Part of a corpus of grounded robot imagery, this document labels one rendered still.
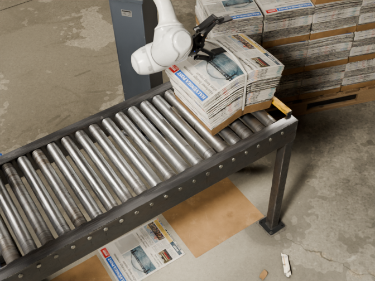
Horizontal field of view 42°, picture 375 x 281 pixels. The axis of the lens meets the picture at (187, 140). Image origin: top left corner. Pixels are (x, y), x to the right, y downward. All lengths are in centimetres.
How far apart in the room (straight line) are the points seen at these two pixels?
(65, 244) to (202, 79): 81
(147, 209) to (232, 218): 97
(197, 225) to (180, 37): 138
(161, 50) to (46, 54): 245
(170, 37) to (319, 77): 173
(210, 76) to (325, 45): 122
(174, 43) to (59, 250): 81
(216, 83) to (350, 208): 130
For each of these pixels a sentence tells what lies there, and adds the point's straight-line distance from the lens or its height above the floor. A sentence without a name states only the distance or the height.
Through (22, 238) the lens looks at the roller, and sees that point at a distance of 189.
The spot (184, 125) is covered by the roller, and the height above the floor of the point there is 80.
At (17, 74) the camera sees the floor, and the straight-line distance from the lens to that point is 392.
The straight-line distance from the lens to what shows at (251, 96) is 209.
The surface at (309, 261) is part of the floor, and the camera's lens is 270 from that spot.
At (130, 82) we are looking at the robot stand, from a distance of 294.
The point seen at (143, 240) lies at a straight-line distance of 272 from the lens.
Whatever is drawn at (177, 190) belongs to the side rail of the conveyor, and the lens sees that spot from 193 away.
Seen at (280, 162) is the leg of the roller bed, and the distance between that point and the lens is 234.
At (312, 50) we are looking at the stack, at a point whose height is 53.
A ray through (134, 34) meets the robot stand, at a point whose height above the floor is 78.
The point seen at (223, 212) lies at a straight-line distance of 281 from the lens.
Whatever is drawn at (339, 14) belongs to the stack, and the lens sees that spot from 299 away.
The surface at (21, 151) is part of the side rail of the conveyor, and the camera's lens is 216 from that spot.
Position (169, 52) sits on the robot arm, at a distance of 164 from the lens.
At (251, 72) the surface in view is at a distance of 200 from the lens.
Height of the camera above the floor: 230
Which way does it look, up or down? 47 degrees down
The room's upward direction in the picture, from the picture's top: 2 degrees counter-clockwise
